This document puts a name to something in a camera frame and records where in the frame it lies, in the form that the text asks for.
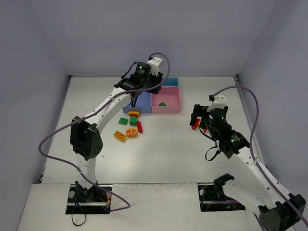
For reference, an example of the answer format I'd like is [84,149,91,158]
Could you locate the red lego brick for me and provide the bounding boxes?
[137,121,143,133]

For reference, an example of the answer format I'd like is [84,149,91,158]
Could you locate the yellow printed round lego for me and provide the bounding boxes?
[126,128,138,138]

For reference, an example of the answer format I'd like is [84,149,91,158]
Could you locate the teal container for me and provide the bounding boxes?
[162,77,179,87]

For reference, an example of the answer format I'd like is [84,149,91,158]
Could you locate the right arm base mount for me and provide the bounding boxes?
[197,183,245,212]

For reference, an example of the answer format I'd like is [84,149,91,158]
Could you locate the yellow red green lego stack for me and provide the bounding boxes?
[128,111,140,126]

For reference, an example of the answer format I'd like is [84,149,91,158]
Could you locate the green curved lego brick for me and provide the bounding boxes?
[118,117,128,126]

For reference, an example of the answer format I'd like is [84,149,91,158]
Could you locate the pink container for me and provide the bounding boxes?
[152,86,181,114]

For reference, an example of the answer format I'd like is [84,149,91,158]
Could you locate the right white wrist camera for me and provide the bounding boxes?
[207,94,227,112]

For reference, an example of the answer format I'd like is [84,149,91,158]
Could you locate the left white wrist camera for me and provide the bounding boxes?
[147,57,163,76]

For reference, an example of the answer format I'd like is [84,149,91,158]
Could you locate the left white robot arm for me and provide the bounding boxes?
[70,57,163,183]

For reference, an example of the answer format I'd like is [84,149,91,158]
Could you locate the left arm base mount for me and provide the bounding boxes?
[65,185,112,215]

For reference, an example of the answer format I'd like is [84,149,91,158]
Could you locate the red yellow green lego assembly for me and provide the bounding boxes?
[191,118,207,133]

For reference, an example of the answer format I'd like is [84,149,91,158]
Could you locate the large blue container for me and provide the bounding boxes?
[122,92,152,114]

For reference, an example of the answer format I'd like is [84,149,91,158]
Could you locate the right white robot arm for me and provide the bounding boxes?
[190,103,307,231]

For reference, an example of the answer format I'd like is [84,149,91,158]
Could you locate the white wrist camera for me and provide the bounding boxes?
[207,94,227,112]
[147,57,163,76]

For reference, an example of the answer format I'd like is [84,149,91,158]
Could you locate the yellow flat lego brick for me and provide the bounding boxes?
[114,131,127,142]

